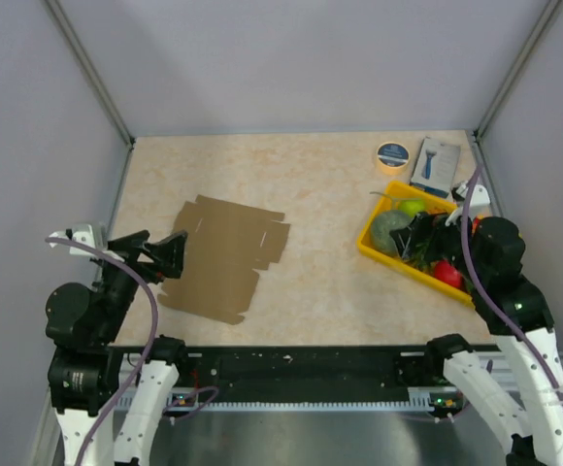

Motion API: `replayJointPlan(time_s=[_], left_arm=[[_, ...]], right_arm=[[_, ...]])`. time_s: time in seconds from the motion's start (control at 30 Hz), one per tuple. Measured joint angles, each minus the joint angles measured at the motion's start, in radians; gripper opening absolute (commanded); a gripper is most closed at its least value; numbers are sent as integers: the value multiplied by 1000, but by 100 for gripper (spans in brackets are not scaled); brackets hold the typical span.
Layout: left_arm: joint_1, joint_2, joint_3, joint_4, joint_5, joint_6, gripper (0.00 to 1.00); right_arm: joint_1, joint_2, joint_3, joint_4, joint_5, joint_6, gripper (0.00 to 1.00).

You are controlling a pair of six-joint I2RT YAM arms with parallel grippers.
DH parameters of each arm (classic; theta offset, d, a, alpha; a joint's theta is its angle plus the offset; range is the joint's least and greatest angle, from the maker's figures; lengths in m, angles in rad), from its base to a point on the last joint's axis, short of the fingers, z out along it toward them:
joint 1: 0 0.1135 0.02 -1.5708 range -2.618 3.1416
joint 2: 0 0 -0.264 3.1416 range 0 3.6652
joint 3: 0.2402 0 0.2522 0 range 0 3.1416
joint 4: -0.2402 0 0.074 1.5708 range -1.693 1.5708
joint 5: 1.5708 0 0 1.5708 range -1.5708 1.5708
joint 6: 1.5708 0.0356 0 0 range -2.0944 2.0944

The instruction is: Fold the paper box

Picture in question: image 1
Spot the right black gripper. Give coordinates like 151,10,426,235
388,204,485,283

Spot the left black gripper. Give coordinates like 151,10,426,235
96,227,187,340

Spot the brown cardboard box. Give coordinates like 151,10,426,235
157,194,290,325

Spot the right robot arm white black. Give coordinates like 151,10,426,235
389,212,563,465

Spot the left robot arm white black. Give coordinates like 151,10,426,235
46,224,191,465

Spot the blue razor retail box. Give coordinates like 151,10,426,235
410,137,461,199

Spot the green apple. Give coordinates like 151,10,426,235
397,198,427,218

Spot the toy pineapple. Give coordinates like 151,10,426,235
401,235,445,273

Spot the red apple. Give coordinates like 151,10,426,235
433,260,463,289

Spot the green round melon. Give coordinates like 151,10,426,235
369,210,412,257

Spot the yellow plastic bin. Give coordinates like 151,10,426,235
356,180,477,308

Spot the yellow masking tape roll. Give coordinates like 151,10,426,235
375,142,410,175

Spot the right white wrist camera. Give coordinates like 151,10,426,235
445,182,490,226

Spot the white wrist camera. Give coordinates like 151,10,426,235
69,223,120,260
445,182,490,226

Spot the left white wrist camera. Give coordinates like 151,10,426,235
69,223,120,260

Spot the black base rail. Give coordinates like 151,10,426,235
170,346,454,410

